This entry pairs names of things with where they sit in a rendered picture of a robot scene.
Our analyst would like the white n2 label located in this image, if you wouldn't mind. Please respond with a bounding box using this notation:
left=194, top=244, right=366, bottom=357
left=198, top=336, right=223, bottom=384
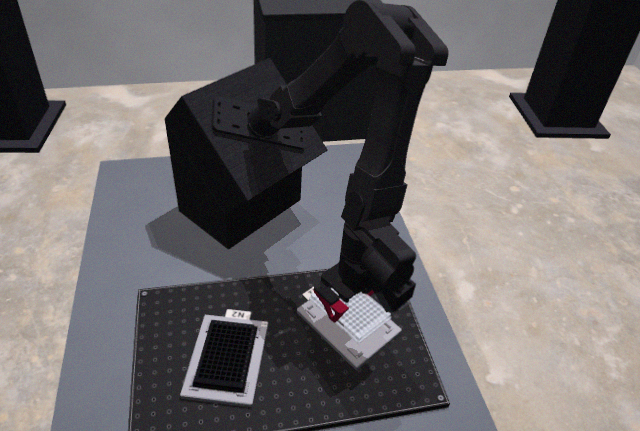
left=225, top=309, right=251, bottom=320

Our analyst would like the white rectangular frame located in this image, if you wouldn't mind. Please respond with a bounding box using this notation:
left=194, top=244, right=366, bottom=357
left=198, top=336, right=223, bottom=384
left=180, top=315, right=268, bottom=407

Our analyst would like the white label with black text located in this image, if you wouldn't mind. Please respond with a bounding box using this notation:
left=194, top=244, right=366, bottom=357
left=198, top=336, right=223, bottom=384
left=302, top=287, right=314, bottom=300

